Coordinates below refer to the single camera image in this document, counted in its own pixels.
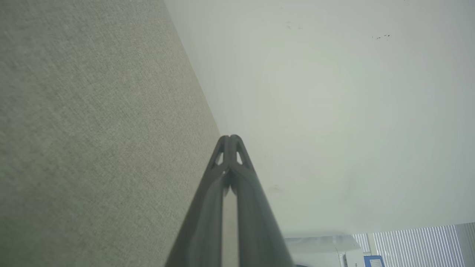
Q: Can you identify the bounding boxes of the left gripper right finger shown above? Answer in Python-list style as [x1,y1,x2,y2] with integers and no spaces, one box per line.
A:
[230,135,294,267]

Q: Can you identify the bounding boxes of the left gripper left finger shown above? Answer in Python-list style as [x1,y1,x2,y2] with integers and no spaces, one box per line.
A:
[165,135,231,267]

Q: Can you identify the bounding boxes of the blue framed sign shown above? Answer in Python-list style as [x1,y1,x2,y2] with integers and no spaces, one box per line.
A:
[363,255,387,267]

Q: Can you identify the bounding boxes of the white window blinds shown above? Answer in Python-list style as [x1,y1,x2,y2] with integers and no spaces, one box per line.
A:
[352,222,475,267]

